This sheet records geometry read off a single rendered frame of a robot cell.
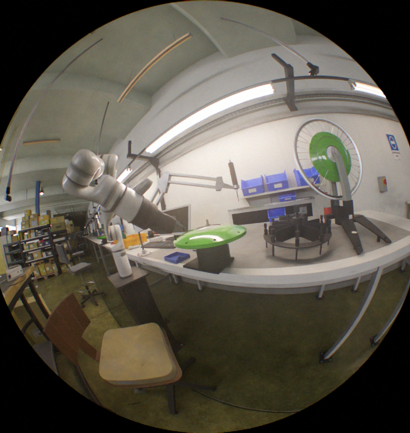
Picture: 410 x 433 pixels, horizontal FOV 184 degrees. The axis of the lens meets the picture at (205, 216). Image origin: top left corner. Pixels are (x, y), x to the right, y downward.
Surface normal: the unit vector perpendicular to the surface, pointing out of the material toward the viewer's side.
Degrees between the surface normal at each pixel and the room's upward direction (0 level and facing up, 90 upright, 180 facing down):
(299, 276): 90
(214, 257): 90
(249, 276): 90
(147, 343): 0
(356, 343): 0
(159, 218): 97
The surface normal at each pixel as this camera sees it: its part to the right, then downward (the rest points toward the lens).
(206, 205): -0.54, 0.14
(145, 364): -0.18, -0.98
